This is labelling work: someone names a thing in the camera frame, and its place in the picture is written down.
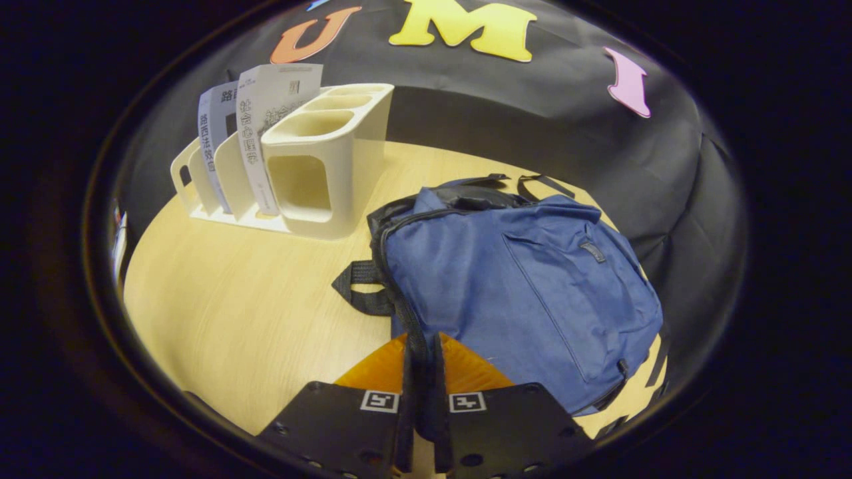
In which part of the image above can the white plastic bookshelf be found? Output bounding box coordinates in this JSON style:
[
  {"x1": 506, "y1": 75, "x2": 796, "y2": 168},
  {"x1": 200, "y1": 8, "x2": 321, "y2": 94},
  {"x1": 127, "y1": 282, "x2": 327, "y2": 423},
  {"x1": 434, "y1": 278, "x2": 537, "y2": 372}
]
[{"x1": 170, "y1": 83, "x2": 395, "y2": 241}]

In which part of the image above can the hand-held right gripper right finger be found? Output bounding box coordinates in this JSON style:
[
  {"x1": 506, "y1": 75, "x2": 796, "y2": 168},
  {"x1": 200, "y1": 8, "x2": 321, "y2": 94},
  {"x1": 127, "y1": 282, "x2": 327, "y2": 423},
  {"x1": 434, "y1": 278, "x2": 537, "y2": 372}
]
[{"x1": 433, "y1": 333, "x2": 593, "y2": 478}]

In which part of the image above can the black backdrop cloth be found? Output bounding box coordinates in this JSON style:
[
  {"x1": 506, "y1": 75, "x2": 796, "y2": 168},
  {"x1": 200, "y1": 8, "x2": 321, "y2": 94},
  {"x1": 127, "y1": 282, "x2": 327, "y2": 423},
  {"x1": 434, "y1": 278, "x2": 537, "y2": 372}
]
[{"x1": 116, "y1": 0, "x2": 749, "y2": 400}]

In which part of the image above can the blue schoolbag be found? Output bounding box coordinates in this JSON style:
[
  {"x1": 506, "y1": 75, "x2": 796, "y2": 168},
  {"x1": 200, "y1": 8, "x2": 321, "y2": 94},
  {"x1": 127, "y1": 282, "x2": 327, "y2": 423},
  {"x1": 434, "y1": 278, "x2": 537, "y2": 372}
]
[{"x1": 331, "y1": 173, "x2": 670, "y2": 421}]

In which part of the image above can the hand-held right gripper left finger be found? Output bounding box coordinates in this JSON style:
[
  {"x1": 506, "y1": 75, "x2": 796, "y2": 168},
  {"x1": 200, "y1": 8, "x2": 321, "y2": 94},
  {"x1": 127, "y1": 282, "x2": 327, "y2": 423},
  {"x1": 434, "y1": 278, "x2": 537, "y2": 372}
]
[{"x1": 256, "y1": 333, "x2": 417, "y2": 479}]

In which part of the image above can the white book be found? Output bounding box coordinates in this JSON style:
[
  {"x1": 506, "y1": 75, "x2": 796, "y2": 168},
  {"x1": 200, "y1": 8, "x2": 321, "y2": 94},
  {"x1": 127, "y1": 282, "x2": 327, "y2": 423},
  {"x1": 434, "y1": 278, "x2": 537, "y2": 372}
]
[
  {"x1": 197, "y1": 83, "x2": 242, "y2": 215},
  {"x1": 236, "y1": 63, "x2": 324, "y2": 217}
]

